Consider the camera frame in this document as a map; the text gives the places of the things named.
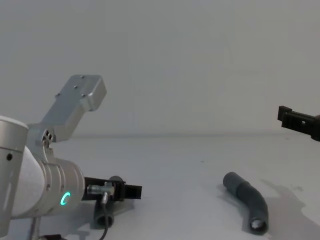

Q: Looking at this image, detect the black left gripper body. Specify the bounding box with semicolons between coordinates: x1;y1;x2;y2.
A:
83;176;126;202

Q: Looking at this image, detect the short grey plastic pipe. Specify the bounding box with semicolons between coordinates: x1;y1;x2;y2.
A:
93;175;126;224

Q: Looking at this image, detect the white table cloth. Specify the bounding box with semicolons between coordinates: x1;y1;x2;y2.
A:
0;135;320;240

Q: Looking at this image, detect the curved grey plastic pipe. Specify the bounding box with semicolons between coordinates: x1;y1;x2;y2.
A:
222;171;270;229

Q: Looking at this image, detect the thin dark cable silver plug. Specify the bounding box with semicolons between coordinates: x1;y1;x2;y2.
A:
87;181;115;240

